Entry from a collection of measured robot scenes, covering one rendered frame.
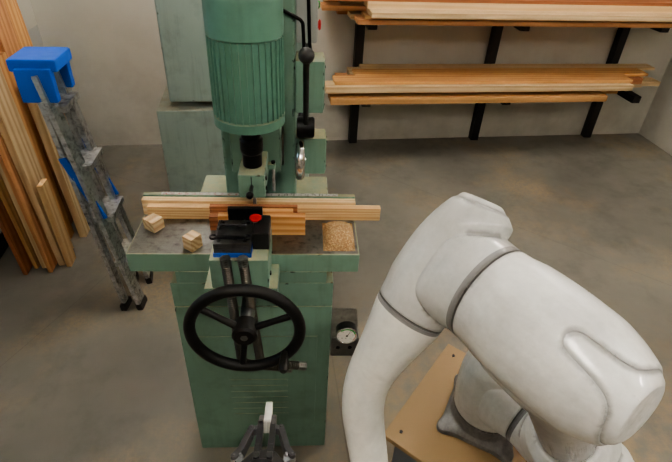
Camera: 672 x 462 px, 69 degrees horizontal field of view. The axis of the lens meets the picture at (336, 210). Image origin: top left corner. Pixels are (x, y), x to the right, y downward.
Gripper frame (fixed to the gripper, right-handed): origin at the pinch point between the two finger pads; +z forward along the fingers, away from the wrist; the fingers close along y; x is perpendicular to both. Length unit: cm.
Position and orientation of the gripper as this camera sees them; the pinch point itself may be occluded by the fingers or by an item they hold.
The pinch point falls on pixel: (268, 416)
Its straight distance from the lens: 118.7
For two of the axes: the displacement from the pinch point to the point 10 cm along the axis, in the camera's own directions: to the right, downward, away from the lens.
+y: -10.0, -0.1, -0.6
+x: -0.3, 9.7, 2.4
